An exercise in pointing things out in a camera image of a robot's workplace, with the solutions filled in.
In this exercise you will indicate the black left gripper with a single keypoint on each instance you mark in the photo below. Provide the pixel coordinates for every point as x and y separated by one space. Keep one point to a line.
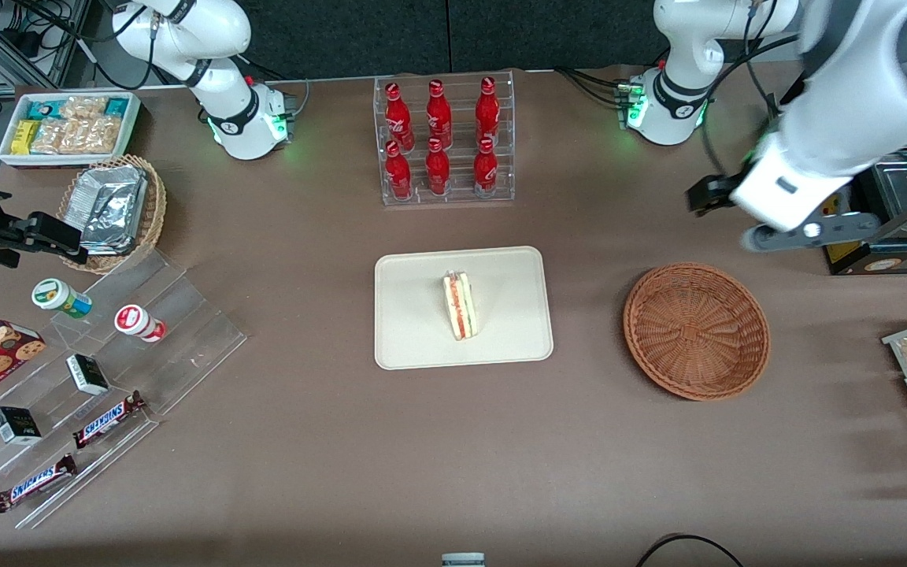
710 193

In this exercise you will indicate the triangular sandwich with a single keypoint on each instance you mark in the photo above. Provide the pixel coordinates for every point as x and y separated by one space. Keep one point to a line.
460 311

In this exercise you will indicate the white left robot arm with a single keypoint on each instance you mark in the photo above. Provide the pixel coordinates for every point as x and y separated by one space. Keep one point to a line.
839 118

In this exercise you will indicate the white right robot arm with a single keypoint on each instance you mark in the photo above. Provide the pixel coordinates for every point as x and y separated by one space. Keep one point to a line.
217 79

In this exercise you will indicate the tan wicker basket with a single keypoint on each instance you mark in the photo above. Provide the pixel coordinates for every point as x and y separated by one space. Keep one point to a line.
153 213

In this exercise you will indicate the round brown wicker basket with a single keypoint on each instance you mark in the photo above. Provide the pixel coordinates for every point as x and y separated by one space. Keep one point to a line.
694 331

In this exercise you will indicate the cream plastic tray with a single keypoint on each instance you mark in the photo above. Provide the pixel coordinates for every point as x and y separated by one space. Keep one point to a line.
414 315

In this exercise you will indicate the silver foil pack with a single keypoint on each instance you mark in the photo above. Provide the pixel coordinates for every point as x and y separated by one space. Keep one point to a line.
111 224
111 183

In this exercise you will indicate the green lid white cup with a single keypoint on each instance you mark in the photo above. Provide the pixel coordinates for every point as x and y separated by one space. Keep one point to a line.
56 295

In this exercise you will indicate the red lid white cup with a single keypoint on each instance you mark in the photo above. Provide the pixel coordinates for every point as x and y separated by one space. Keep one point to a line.
135 321

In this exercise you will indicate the clear bag of crackers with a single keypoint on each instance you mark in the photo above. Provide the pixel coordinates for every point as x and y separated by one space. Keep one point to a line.
83 107
50 137
98 134

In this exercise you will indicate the white snack bin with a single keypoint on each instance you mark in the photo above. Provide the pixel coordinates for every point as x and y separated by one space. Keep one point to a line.
6 150

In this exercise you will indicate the yellow snack pack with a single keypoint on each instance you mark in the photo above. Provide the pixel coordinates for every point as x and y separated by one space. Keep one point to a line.
24 135

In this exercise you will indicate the small black box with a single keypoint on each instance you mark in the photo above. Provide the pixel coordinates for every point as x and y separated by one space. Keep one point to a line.
87 374
16 425

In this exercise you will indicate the teal snack pack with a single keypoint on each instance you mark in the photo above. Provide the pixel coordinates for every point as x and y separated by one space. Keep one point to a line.
42 109
116 105

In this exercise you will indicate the clear acrylic stepped stand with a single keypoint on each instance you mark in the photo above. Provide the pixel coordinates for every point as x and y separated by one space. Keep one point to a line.
186 331

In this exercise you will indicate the brown Snickers bar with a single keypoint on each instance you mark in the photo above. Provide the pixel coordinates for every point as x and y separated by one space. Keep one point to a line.
107 419
35 483

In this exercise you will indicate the black food warmer cabinet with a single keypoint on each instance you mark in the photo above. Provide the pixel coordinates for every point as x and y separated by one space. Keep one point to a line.
894 260

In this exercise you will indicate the red cola bottle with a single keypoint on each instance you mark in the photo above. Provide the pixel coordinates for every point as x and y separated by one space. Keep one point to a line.
486 172
398 175
438 114
438 172
487 110
398 118

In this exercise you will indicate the clear acrylic bottle rack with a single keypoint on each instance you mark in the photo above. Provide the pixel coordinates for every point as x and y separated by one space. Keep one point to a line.
460 197

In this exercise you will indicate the small grey device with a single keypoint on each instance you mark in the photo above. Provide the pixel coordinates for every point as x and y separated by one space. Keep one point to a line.
463 560

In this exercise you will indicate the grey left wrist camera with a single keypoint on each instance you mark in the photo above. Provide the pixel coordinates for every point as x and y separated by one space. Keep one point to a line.
839 230

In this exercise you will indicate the aluminium frame rack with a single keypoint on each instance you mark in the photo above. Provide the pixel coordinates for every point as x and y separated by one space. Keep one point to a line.
68 39

